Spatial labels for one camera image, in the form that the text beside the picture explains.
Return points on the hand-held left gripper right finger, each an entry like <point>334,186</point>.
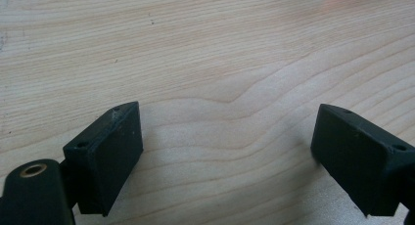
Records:
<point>362,159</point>

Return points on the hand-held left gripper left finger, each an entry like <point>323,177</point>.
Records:
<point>104,159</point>

